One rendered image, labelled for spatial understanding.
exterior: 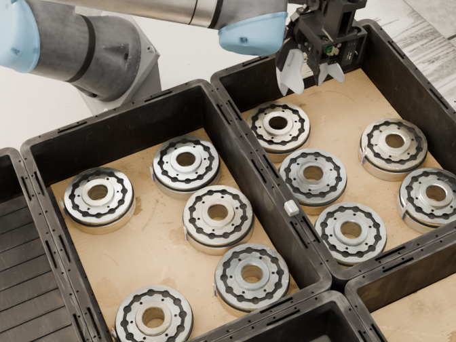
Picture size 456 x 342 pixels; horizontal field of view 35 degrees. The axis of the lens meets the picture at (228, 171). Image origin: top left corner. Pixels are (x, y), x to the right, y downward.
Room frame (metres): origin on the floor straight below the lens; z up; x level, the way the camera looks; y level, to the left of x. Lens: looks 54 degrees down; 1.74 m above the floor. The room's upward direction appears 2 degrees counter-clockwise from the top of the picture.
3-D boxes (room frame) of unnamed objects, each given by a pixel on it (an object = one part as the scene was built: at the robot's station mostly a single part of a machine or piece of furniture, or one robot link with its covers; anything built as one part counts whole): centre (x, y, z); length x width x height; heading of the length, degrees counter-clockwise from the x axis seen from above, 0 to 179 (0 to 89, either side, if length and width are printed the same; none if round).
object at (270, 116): (0.73, -0.08, 0.86); 0.05 x 0.05 x 0.01
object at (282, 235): (0.53, 0.09, 0.87); 0.40 x 0.30 x 0.11; 24
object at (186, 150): (0.66, 0.06, 0.86); 0.05 x 0.05 x 0.01
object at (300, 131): (0.73, -0.08, 0.86); 0.10 x 0.10 x 0.01
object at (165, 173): (0.66, 0.06, 0.86); 0.10 x 0.10 x 0.01
